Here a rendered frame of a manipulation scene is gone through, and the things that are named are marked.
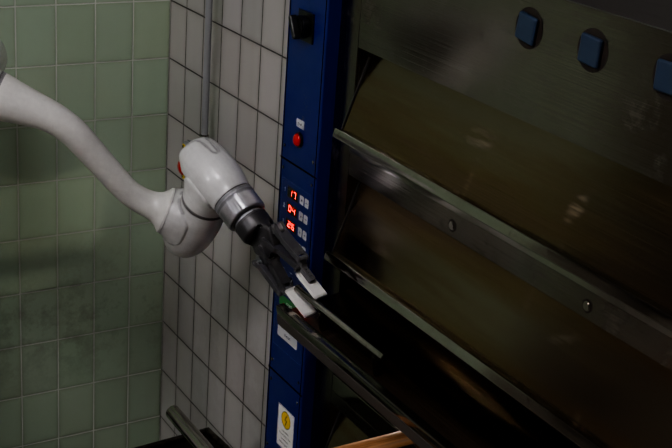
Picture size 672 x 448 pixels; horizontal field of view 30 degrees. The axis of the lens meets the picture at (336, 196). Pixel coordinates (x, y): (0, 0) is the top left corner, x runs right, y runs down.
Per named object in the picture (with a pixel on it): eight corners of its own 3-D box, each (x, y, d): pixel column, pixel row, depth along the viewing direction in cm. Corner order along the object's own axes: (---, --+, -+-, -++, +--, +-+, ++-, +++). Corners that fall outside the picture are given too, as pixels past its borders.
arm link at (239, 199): (243, 206, 264) (259, 227, 262) (209, 219, 259) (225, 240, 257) (257, 178, 258) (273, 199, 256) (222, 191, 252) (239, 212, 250)
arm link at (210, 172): (261, 175, 258) (240, 215, 267) (219, 122, 264) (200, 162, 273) (220, 189, 251) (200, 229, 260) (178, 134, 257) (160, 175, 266)
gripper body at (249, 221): (269, 201, 256) (295, 234, 253) (256, 226, 262) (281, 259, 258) (241, 211, 251) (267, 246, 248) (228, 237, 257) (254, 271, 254)
